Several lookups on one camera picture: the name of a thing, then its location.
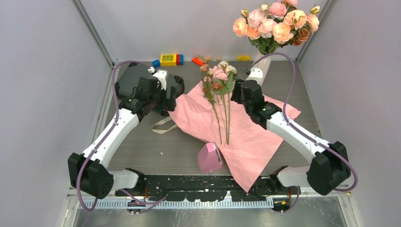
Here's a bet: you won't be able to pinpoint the cream printed ribbon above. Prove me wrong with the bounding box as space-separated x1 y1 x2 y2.
151 116 178 134

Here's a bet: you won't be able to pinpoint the white rose flower stem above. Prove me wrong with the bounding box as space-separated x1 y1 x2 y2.
218 61 237 142

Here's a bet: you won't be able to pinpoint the pink paper bouquet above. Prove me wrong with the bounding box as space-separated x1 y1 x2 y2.
169 82 283 192

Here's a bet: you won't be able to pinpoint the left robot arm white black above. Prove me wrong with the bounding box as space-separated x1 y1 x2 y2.
68 76 185 199

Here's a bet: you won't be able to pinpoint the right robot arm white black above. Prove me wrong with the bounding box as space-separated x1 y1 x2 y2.
231 79 351 195

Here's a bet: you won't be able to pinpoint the white ribbed vase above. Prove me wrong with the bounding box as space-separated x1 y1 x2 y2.
252 57 271 78

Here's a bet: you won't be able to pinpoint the peach pink flowers in vase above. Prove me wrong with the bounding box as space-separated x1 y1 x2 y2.
233 0 320 55

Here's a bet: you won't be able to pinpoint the dark grey hard case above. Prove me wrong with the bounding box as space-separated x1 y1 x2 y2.
115 63 185 99

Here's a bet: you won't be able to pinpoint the brown bud flower stem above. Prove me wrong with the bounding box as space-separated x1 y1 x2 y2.
200 63 223 144

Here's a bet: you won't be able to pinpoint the small yellow toy block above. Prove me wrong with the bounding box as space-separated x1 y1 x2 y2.
237 55 250 61

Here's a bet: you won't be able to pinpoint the red blue toy block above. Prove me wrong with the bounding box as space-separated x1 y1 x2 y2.
175 54 184 66

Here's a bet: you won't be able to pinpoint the orange red toy block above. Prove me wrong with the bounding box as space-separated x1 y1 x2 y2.
192 57 204 66

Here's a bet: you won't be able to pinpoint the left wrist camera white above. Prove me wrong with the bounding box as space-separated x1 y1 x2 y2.
148 67 169 90

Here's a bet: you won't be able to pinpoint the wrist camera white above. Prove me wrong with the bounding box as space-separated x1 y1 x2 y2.
245 67 265 86
148 67 169 90

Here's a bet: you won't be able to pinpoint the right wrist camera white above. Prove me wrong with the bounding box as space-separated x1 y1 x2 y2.
245 67 265 86

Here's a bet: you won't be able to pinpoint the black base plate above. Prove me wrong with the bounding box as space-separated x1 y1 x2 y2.
126 175 297 202

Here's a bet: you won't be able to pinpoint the aluminium frame rail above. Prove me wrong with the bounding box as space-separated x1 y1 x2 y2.
66 178 351 210

